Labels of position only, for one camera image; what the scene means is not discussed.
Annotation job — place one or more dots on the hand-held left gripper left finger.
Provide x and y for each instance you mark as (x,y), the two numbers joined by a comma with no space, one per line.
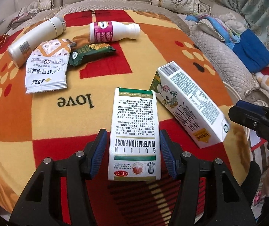
(99,153)

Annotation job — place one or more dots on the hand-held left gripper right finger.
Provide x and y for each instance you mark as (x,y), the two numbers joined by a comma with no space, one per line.
(168,155)

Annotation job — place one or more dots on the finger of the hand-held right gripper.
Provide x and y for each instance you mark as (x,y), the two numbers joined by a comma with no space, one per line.
(249,117)
(249,104)

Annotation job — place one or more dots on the white green medicine box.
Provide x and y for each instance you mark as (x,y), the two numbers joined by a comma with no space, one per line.
(135,131)

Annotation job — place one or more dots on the plush toy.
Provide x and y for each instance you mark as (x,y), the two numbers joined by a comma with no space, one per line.
(267,84)

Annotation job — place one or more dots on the blue cloth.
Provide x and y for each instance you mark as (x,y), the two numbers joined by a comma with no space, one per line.
(252,51)

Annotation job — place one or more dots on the white milk carton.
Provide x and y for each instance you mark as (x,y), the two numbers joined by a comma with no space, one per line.
(190,103)

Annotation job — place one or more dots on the red orange printed blanket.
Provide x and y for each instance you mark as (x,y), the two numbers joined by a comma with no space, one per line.
(42,122)

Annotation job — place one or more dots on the patterned curtain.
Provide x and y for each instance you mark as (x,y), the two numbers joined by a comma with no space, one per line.
(259,16)

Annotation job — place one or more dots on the white orange snack packet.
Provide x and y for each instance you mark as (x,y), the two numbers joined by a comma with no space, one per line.
(47,68)

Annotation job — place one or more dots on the green snack packet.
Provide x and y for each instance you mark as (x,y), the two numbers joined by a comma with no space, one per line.
(89,54)

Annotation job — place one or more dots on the white bottle magenta label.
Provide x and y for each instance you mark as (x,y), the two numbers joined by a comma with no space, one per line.
(110,31)

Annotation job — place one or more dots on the white thermos bottle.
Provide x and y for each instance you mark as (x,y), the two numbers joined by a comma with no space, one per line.
(33,40)

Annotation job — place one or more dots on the floral beige cushion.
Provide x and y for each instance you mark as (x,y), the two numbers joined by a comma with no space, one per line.
(39,3)

